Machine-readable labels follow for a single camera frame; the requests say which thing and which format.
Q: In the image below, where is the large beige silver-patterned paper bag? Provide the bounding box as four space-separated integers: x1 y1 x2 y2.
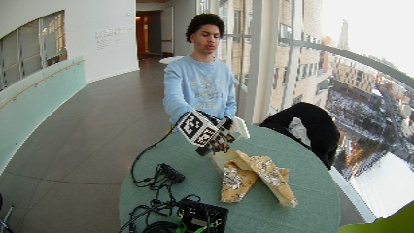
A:
208 148 299 209

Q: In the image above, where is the white cube of black markers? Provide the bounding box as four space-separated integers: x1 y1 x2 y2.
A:
175 110 220 148

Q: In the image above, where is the small beige silver-patterned paper bag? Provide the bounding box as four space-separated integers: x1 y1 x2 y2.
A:
219 160 259 204

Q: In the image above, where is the person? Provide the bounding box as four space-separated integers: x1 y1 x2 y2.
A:
161 13 238 130

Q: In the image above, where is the black jacket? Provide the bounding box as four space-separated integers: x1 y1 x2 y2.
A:
256 101 342 171

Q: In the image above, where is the black electronics box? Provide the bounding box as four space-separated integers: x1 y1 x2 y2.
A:
175 199 230 233

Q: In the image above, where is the white round table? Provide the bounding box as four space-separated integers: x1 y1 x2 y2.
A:
158 55 186 65

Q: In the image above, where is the grey window railing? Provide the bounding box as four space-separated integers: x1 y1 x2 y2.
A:
278 37 414 90

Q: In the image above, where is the green chair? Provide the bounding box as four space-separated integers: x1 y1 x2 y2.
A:
336 200 414 233

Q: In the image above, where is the grey tripod leg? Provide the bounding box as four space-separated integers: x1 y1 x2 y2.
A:
0 193 15 233

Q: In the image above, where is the black cable hub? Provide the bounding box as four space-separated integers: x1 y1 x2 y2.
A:
157 163 186 184

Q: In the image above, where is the long black glove cable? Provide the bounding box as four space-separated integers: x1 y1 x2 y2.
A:
129 111 191 188

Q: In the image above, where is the bundle of black cables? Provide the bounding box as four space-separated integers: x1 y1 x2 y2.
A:
117 181 202 233

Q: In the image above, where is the green cable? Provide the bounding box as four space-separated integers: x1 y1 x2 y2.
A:
172 216 216 233

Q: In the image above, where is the wooden wall handrail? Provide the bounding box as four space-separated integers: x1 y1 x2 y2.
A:
0 59 86 110

